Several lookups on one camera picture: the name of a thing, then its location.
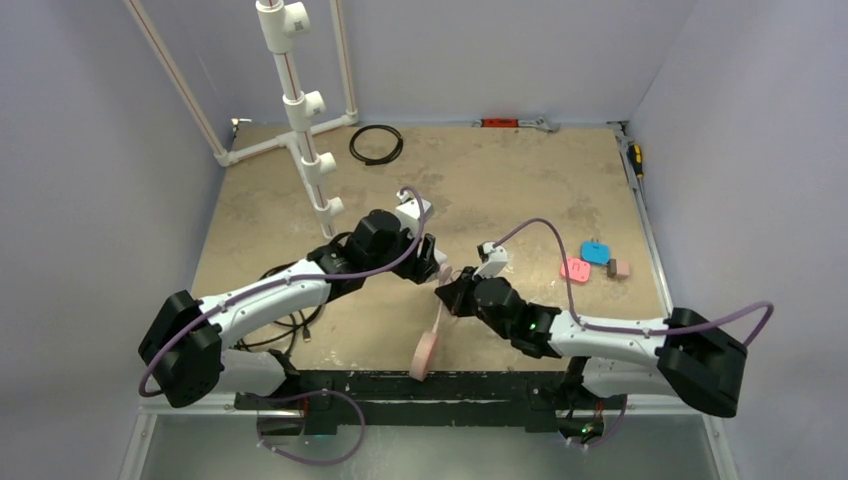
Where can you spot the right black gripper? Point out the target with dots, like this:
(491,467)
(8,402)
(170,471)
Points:
(464,295)

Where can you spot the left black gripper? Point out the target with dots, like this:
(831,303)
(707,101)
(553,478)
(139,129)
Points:
(419,262)

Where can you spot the coral pink square plug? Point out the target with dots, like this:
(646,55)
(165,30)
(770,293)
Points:
(576,269)

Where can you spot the blue plug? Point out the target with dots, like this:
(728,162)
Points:
(595,253)

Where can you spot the small pink brown plug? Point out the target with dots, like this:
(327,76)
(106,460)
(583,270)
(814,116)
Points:
(618,269)

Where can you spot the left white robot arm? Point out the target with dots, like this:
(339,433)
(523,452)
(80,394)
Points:
(189,348)

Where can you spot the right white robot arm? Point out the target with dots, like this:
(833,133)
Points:
(680,356)

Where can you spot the pink round puck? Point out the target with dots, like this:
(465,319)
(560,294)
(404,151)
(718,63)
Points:
(422,355)

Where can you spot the red adjustable wrench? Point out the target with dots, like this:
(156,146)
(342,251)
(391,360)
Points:
(540,124)

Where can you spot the yellow black screwdriver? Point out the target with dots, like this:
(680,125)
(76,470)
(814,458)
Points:
(634,155)

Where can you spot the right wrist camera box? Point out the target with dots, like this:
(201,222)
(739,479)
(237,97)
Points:
(493,259)

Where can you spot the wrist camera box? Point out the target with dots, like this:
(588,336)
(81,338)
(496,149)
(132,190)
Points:
(412,213)
(493,259)

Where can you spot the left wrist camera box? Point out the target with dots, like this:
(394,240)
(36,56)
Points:
(412,213)

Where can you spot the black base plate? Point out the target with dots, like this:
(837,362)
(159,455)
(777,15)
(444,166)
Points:
(324,400)

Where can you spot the aluminium frame rail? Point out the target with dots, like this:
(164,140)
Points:
(652,265)

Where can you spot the white PVC pipe frame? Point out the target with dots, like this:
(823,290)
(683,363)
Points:
(281,23)

